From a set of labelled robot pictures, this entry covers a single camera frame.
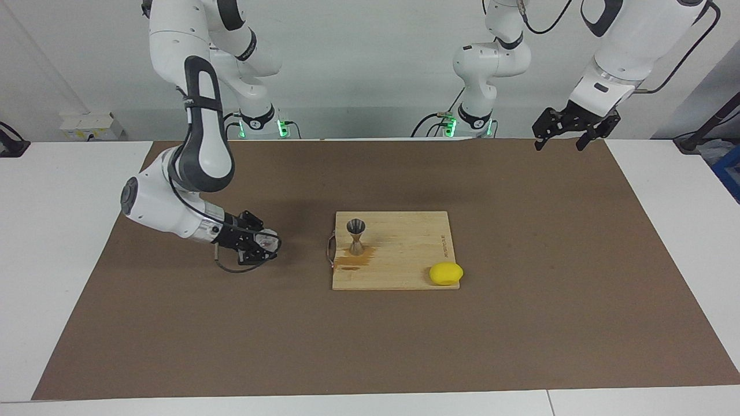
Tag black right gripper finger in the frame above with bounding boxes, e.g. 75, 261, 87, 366
236, 246, 282, 266
238, 210, 278, 239

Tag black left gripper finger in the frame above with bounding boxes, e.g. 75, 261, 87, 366
532, 106, 567, 152
576, 112, 622, 152

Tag clear glass cup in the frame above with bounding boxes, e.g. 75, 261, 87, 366
254, 228, 281, 261

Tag steel jigger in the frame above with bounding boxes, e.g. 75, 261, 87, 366
346, 218, 366, 256

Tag brown table mat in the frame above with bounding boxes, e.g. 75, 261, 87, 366
32, 139, 740, 400

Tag black stand leg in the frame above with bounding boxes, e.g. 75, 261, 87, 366
674, 92, 740, 154

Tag wooden cutting board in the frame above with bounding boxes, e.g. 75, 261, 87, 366
327, 211, 461, 291

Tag yellow lemon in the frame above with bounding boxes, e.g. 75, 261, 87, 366
429, 262, 464, 287

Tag black clamp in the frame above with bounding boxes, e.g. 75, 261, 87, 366
0, 121, 31, 158

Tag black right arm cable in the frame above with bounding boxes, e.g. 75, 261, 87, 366
168, 173, 282, 274

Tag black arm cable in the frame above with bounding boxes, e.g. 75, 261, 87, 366
168, 173, 282, 274
517, 0, 722, 94

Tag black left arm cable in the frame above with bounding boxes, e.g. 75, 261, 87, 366
517, 0, 722, 94

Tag black left base cables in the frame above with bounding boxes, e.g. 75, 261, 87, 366
412, 87, 466, 138

